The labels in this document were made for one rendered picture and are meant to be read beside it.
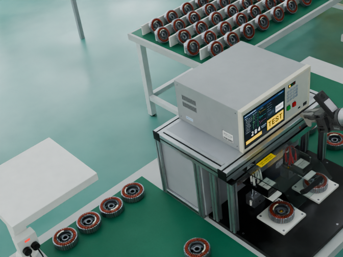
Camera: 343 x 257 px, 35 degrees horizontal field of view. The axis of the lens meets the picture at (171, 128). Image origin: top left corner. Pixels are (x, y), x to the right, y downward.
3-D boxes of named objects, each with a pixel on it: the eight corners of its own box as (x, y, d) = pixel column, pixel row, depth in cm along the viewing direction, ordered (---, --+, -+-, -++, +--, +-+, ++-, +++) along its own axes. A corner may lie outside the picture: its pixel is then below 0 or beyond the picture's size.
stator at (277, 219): (299, 212, 234) (299, 206, 232) (286, 228, 228) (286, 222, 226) (276, 202, 241) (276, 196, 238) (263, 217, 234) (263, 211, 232)
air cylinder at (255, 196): (265, 199, 244) (265, 190, 241) (254, 208, 241) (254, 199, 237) (256, 194, 248) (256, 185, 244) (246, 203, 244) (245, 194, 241)
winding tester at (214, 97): (309, 105, 240) (311, 65, 227) (243, 153, 218) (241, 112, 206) (243, 77, 264) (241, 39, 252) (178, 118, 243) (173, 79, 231)
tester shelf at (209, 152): (328, 104, 246) (328, 96, 243) (226, 182, 213) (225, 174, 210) (254, 74, 274) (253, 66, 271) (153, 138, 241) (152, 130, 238)
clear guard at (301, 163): (332, 178, 217) (333, 166, 213) (294, 210, 205) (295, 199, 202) (268, 145, 238) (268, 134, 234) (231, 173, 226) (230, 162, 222)
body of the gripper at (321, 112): (316, 132, 217) (341, 133, 207) (310, 113, 215) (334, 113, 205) (327, 124, 221) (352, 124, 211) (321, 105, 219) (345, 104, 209)
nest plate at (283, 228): (305, 215, 234) (306, 213, 233) (284, 235, 226) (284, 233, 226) (278, 199, 243) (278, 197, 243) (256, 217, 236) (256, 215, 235)
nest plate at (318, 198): (338, 186, 246) (339, 184, 245) (318, 204, 238) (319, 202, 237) (311, 172, 255) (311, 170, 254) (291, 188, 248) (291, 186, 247)
